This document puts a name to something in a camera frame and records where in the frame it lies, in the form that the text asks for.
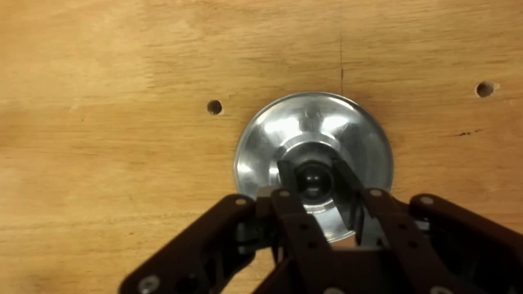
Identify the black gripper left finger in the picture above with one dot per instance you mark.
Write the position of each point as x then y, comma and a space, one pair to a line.
295, 222

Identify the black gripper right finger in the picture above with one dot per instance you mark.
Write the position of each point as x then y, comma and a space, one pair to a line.
403, 234

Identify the silver teapot lid black knob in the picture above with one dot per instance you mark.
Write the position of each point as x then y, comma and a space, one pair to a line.
272, 136

